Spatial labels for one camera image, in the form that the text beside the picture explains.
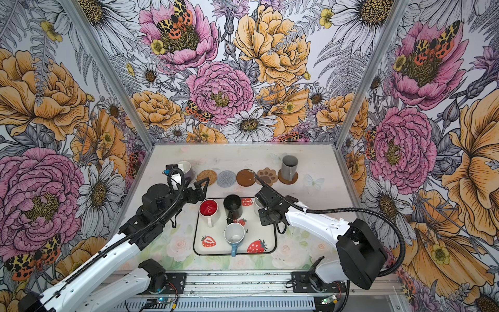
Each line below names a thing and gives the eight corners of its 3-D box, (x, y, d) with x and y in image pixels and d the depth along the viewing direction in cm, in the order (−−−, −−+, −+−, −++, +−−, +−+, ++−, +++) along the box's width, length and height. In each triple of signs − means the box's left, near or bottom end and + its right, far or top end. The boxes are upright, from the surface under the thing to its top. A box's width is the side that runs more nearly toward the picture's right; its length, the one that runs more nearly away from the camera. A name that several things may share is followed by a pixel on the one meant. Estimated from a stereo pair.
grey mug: (282, 186, 104) (284, 172, 95) (280, 169, 112) (282, 154, 103) (296, 186, 104) (300, 172, 95) (293, 169, 112) (297, 155, 103)
